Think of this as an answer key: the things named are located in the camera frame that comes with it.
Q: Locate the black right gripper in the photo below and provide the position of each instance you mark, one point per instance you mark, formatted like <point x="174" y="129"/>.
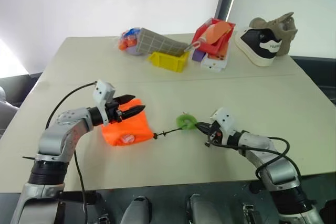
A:
<point x="215" y="132"/>

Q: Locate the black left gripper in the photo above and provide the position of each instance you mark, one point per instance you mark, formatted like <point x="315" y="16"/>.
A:
<point x="113" y="112"/>

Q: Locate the orange fabric pouch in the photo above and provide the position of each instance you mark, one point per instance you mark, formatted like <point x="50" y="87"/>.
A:
<point x="136" y="127"/>

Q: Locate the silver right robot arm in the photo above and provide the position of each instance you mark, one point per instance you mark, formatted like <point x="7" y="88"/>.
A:
<point x="278" y="171"/>

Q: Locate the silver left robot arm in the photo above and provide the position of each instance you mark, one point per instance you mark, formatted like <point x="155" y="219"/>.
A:
<point x="57" y="140"/>

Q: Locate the white tube with red print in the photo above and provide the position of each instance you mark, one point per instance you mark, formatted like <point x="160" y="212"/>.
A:
<point x="127" y="138"/>

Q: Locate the grey grid-pattern pouch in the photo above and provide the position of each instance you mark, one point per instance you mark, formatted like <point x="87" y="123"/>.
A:
<point x="157" y="41"/>

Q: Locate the yellow plastic bin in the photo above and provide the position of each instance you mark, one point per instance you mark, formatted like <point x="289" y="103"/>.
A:
<point x="168" y="62"/>

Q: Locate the clear bag of colourful toys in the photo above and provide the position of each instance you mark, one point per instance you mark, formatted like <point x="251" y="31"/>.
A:
<point x="126" y="43"/>

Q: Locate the purple block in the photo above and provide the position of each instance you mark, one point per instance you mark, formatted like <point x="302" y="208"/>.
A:
<point x="197" y="55"/>

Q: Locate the red plastic bin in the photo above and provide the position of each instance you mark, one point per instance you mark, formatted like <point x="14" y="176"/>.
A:
<point x="212" y="48"/>

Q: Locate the orange paper disc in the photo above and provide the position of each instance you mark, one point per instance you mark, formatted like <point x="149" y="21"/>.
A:
<point x="216" y="32"/>

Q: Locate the white and black sneaker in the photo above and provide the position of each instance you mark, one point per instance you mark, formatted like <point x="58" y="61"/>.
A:
<point x="252" y="40"/>

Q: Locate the grey rounded robot leg shape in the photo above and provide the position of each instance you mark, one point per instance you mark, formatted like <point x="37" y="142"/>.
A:
<point x="137" y="211"/>

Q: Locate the dark low furniture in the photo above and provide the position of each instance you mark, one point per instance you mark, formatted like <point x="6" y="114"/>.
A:
<point x="23" y="85"/>

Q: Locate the taupe clog shoe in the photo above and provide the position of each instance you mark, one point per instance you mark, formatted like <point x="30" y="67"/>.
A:
<point x="286" y="40"/>

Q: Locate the grey rounded object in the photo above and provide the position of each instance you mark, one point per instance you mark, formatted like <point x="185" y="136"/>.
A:
<point x="5" y="108"/>

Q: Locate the dark bench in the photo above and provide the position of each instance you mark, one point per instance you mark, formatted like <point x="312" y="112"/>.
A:
<point x="323" y="77"/>

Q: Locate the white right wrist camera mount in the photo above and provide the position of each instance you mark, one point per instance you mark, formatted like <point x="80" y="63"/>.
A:
<point x="224" y="119"/>

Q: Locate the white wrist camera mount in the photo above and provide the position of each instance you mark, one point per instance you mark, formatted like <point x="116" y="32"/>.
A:
<point x="224" y="119"/>
<point x="102" y="94"/>

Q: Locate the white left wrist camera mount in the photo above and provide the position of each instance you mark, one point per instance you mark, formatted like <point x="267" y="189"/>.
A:
<point x="102" y="94"/>

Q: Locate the dark metal bracket shape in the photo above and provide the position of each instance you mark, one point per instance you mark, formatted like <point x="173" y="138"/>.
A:
<point x="250" y="213"/>

